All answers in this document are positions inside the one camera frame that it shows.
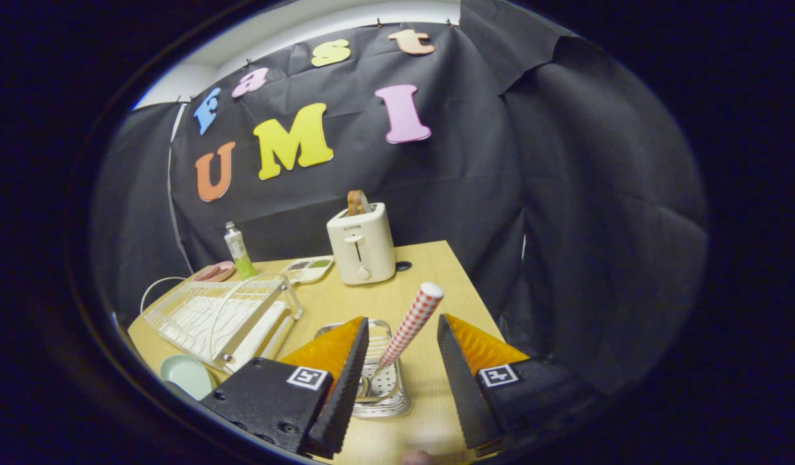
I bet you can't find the pink oval dish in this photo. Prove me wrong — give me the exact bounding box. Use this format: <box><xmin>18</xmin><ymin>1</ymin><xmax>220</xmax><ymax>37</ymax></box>
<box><xmin>194</xmin><ymin>261</ymin><xmax>236</xmax><ymax>283</ymax></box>

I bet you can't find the spoon with red checked handle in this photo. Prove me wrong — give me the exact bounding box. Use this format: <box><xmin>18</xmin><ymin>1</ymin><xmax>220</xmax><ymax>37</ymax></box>
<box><xmin>355</xmin><ymin>282</ymin><xmax>445</xmax><ymax>398</ymax></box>

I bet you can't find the white toaster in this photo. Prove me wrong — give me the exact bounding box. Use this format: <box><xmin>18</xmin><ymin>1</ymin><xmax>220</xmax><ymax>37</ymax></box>
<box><xmin>326</xmin><ymin>202</ymin><xmax>397</xmax><ymax>286</ymax></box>

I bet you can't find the black backdrop cloth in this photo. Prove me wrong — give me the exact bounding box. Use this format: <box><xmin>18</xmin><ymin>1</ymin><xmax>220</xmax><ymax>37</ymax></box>
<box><xmin>90</xmin><ymin>0</ymin><xmax>708</xmax><ymax>395</ymax></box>

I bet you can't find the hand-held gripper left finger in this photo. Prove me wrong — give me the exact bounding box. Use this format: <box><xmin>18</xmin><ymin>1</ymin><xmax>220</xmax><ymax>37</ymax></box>
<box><xmin>200</xmin><ymin>316</ymin><xmax>371</xmax><ymax>459</ymax></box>

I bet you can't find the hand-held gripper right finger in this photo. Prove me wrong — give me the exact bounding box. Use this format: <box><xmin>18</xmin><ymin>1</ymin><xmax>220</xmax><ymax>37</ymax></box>
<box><xmin>436</xmin><ymin>313</ymin><xmax>604</xmax><ymax>451</ymax></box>

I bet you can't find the green drink bottle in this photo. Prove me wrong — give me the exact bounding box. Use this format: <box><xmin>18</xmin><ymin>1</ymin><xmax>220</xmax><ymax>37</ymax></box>
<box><xmin>224</xmin><ymin>222</ymin><xmax>258</xmax><ymax>280</ymax></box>

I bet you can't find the light green plate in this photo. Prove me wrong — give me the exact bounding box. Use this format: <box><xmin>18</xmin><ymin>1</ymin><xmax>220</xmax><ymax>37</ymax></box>
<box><xmin>160</xmin><ymin>354</ymin><xmax>214</xmax><ymax>401</ymax></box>

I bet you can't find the white wire dish rack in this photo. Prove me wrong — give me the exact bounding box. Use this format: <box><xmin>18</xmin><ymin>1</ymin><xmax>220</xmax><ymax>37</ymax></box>
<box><xmin>140</xmin><ymin>273</ymin><xmax>304</xmax><ymax>375</ymax></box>

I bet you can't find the small metal wire basket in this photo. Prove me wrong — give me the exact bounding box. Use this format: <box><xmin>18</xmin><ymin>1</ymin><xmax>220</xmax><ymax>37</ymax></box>
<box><xmin>313</xmin><ymin>320</ymin><xmax>412</xmax><ymax>419</ymax></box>

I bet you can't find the white divided bean tray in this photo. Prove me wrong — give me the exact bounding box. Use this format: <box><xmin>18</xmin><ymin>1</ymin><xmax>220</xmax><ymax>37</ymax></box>
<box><xmin>282</xmin><ymin>256</ymin><xmax>335</xmax><ymax>285</ymax></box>

